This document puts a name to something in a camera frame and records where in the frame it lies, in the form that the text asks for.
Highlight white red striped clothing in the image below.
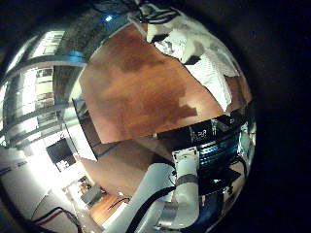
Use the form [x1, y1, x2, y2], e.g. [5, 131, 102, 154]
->
[161, 18, 242, 113]

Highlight black equipment rack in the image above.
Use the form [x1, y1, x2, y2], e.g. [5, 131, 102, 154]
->
[189, 113, 257, 198]

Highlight black monitor screen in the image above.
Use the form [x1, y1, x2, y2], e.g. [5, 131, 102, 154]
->
[46, 138, 78, 173]

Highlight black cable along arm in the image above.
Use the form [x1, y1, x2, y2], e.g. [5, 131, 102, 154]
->
[124, 183, 178, 233]

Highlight red and black wires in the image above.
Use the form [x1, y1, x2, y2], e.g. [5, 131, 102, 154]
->
[30, 206, 84, 233]

